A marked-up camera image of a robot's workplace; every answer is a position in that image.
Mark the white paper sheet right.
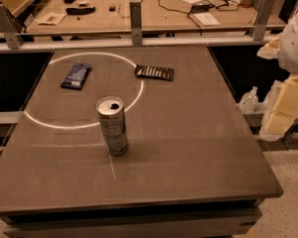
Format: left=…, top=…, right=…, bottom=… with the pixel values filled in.
left=195, top=12, right=220, bottom=26

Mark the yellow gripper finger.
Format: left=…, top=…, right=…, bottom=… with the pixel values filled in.
left=259, top=74, right=298, bottom=141
left=257, top=34, right=281, bottom=60

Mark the middle metal bracket post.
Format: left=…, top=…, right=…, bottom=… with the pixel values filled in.
left=129, top=1, right=142, bottom=45

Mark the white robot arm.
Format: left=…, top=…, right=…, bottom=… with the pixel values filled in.
left=257, top=12, right=298, bottom=142

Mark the silver energy drink can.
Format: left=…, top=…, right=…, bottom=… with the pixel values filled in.
left=96, top=96, right=128, bottom=156

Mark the black cable on bench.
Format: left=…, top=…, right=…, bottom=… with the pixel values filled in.
left=157, top=0, right=240, bottom=28

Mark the white paper card left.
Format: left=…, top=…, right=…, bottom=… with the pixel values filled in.
left=36, top=13, right=66, bottom=26

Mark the black power adapter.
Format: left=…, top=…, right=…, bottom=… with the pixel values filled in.
left=191, top=3, right=212, bottom=14

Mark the black tool on bench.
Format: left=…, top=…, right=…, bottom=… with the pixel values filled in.
left=66, top=7, right=96, bottom=15

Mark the left metal bracket post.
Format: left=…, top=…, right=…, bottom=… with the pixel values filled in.
left=0, top=4, right=23, bottom=49

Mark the right metal bracket post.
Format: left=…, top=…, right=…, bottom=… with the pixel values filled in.
left=250, top=0, right=275, bottom=41

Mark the blue rxbar blueberry bar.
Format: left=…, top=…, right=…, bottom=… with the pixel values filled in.
left=61, top=63, right=92, bottom=90

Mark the metal bracket post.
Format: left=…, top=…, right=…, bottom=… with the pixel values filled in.
left=0, top=4, right=23, bottom=49
left=129, top=1, right=142, bottom=45
left=250, top=0, right=275, bottom=41

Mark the clear bottle left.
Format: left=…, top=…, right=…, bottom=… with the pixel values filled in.
left=239, top=86, right=258, bottom=114

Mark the wooden back workbench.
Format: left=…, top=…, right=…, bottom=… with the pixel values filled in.
left=25, top=0, right=288, bottom=37

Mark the metal side shelf right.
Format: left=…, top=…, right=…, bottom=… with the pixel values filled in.
left=236, top=101, right=298, bottom=128

